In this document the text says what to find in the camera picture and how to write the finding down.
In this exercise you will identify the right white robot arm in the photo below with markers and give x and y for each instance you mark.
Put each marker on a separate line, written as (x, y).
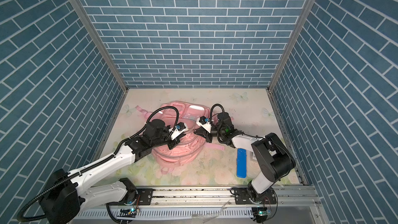
(274, 159)

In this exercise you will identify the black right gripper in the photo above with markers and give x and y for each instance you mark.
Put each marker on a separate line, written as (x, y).
(207, 135)

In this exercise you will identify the blue pencil case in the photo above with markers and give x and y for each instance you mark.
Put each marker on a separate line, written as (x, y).
(241, 163)

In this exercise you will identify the pink student backpack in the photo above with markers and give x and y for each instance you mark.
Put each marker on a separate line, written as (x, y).
(190, 145)

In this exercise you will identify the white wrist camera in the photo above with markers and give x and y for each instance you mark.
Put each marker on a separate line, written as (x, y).
(205, 123)
(178, 130)

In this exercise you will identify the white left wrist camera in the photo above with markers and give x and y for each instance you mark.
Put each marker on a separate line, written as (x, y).
(178, 130)

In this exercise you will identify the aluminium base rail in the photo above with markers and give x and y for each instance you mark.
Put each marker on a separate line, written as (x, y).
(204, 204)

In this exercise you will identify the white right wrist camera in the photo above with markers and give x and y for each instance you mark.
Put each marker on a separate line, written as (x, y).
(205, 123)

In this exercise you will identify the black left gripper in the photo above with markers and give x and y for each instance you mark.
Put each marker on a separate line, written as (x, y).
(175, 141)

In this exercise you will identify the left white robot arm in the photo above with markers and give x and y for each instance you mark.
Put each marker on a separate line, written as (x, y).
(70, 193)

